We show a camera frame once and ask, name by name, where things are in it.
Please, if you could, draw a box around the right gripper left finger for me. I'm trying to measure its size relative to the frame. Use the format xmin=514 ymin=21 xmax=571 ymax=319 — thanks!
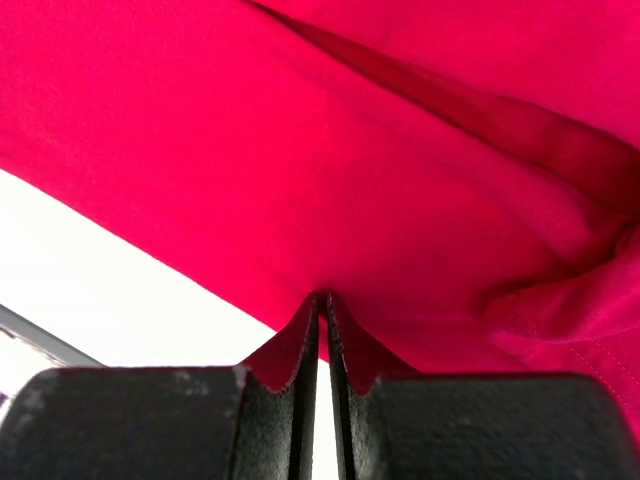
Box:
xmin=1 ymin=294 xmax=319 ymax=479

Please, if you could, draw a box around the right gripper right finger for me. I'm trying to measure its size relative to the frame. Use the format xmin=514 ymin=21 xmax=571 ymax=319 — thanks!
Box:
xmin=325 ymin=294 xmax=639 ymax=479

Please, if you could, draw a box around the bright red t shirt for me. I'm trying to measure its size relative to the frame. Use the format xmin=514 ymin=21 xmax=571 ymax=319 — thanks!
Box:
xmin=1 ymin=1 xmax=639 ymax=427

